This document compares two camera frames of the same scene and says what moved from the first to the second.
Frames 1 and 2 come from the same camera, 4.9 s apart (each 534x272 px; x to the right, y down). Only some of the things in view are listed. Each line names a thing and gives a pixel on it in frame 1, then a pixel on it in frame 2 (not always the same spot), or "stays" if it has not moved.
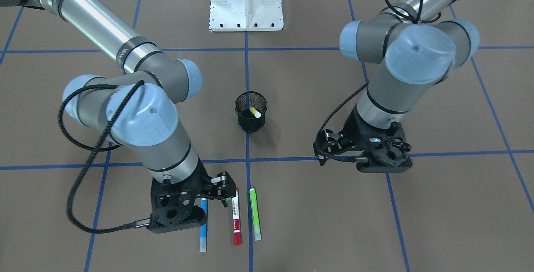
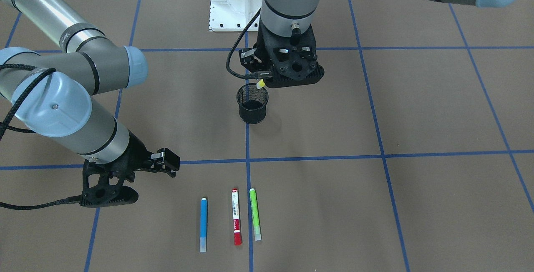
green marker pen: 255,215 stays
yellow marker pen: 258,114 → 260,84
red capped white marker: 235,207 stays
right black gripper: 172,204 → 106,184
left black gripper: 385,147 → 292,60
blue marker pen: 203,220 stays
